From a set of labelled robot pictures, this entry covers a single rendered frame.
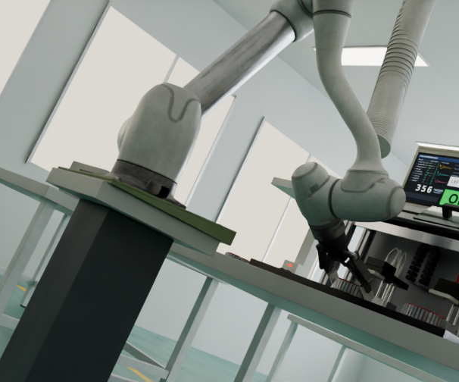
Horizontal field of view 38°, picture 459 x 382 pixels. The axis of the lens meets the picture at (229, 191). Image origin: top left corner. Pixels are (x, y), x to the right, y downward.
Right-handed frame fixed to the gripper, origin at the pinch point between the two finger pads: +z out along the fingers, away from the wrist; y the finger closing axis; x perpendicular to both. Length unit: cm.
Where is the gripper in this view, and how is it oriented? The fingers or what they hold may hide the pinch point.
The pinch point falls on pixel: (351, 289)
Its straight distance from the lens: 192.1
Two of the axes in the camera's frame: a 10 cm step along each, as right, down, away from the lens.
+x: 7.0, -5.7, 4.3
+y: 6.1, 1.6, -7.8
